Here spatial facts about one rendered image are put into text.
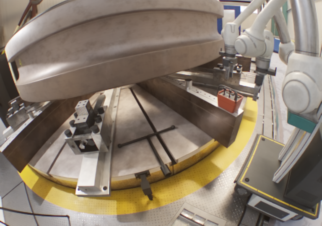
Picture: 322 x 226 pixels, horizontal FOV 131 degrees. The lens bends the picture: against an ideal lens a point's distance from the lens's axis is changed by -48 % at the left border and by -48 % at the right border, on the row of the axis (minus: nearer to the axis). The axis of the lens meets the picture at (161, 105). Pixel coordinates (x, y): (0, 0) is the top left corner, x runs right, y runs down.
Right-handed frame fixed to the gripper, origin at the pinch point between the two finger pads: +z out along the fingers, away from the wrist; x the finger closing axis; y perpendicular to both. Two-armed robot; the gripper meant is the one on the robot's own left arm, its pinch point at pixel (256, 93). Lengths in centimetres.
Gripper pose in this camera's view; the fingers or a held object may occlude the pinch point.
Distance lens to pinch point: 93.6
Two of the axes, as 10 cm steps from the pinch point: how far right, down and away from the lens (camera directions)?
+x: -7.0, 4.3, -5.6
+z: 0.9, 8.4, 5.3
